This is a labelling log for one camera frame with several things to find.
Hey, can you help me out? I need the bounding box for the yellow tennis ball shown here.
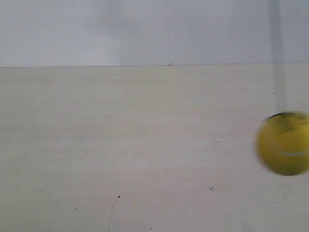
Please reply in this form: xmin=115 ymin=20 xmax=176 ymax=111
xmin=254 ymin=111 xmax=309 ymax=176

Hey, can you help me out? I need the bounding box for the black hanging string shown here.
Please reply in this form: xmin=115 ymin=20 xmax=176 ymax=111
xmin=268 ymin=0 xmax=287 ymax=114

